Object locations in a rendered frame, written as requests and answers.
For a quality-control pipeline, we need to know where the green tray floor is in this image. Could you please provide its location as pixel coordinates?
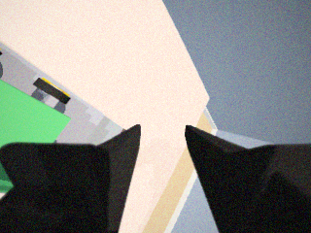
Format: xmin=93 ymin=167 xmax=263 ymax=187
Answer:
xmin=0 ymin=162 xmax=13 ymax=186

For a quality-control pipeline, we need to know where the green tray rim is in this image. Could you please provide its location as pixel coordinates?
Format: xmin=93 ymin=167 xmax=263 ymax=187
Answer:
xmin=0 ymin=185 xmax=12 ymax=193

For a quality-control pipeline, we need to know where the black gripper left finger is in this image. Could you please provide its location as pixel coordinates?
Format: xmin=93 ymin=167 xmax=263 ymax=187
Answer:
xmin=0 ymin=124 xmax=141 ymax=233

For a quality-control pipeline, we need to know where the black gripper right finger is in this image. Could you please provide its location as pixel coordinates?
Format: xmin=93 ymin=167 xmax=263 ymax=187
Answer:
xmin=185 ymin=125 xmax=311 ymax=233

